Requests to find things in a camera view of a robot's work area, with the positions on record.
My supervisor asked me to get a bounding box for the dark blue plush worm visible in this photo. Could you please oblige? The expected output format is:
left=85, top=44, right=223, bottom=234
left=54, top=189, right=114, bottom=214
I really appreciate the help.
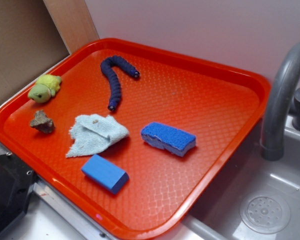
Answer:
left=100, top=55, right=141, bottom=111

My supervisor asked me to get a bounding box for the brown cardboard panel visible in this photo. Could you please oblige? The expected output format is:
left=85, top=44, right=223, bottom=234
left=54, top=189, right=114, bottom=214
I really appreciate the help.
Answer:
left=0, top=0, right=99, bottom=105

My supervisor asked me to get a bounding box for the blue sponge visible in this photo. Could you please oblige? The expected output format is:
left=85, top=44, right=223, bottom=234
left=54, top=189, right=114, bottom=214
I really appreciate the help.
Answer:
left=140, top=122, right=197, bottom=157

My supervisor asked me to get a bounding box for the grey toy sink basin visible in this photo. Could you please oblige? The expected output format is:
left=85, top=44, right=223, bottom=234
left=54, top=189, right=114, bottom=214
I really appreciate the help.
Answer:
left=183, top=124, right=300, bottom=240

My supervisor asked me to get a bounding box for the brown rock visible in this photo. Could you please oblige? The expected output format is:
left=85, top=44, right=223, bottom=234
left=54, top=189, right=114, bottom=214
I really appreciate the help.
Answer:
left=29, top=110, right=55, bottom=134

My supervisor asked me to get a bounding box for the orange plastic tray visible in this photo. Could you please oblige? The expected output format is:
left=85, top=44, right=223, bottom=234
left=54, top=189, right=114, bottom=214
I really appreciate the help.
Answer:
left=0, top=38, right=270, bottom=240

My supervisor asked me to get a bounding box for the grey toy faucet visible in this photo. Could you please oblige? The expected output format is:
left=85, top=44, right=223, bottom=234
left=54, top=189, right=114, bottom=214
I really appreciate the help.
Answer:
left=260, top=42, right=300, bottom=161

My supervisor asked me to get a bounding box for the blue rectangular block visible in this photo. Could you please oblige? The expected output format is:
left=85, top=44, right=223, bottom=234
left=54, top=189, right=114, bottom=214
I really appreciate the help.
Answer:
left=81, top=154, right=130, bottom=195

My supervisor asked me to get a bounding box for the green plush turtle toy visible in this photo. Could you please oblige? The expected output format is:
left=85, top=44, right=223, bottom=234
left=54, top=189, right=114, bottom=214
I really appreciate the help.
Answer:
left=27, top=74, right=62, bottom=104

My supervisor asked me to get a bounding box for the light blue cloth rag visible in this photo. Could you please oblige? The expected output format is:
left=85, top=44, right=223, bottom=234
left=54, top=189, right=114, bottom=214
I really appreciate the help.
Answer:
left=65, top=114, right=129, bottom=158

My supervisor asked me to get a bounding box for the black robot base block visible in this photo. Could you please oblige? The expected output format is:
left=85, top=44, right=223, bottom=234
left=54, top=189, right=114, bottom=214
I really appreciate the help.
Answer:
left=0, top=152, right=37, bottom=237

